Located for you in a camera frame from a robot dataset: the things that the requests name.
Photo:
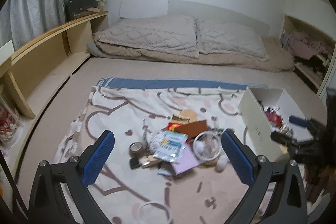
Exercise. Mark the white louvered door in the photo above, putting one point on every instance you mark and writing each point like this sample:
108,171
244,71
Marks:
326,77

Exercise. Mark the white round jar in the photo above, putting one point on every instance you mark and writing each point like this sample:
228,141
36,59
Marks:
200,146

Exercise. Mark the person's right forearm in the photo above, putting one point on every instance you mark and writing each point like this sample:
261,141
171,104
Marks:
320,179

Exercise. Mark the blue wet wipe packet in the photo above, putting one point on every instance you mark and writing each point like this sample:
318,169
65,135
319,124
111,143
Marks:
170,146

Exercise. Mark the black bag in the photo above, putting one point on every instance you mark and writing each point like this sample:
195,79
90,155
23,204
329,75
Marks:
80,6

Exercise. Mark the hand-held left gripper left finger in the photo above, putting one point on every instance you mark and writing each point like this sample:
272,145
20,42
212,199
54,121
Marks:
98,158

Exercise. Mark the white egg-shaped sponge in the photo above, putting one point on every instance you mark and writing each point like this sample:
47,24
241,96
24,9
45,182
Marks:
222,162

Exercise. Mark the wooden blocks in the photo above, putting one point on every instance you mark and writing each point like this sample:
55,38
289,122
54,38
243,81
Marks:
151,161

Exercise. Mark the red packet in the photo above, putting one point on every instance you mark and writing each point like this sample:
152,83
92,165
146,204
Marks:
174,126

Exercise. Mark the beige textured cushion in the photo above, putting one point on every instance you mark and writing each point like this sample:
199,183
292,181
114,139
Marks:
275,61

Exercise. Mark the grey quilted pillow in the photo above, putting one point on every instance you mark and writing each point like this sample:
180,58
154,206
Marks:
231,40
147,35

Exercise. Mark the clear round container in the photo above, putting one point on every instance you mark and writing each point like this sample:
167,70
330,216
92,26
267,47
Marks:
211,148

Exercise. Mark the pink clothes pile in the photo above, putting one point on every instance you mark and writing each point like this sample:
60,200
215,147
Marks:
307,43

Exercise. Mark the round yellow powder puff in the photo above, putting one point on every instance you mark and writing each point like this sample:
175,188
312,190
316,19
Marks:
191,113

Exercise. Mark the white shoe box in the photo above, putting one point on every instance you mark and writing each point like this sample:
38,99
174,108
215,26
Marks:
257,119

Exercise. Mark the wooden shelf unit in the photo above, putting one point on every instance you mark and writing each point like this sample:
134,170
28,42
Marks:
39,56

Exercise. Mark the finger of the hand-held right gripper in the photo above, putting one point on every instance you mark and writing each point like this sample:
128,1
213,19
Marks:
299,121
282,138

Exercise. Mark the small red box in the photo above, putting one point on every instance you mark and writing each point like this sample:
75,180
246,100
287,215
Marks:
273,117

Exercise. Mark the brown tape roll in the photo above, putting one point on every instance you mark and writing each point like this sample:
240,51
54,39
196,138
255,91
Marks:
136,149

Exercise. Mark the small black box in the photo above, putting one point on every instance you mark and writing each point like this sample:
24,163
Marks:
135,163

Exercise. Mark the clear doll display case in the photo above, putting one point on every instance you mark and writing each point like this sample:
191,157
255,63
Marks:
8,119

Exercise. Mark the printed blanket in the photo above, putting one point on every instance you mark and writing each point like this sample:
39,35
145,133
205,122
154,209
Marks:
131,108

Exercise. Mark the purple notebook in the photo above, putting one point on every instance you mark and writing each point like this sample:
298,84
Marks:
185,163

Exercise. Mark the small pale blue packet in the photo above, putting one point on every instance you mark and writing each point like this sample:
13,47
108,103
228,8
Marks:
164,170

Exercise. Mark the white card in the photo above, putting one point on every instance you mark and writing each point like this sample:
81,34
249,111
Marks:
5,50

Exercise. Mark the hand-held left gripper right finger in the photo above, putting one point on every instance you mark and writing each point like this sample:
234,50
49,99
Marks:
237,157

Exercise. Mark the brown leather wallet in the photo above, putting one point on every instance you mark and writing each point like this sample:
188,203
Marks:
191,128

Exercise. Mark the gold foil packet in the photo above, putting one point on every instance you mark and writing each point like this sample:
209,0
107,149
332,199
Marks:
181,118

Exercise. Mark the white headboard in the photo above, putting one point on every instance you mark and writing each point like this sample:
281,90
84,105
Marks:
218,12

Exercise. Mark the grey curtain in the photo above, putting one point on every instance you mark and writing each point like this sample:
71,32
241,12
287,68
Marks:
34,11

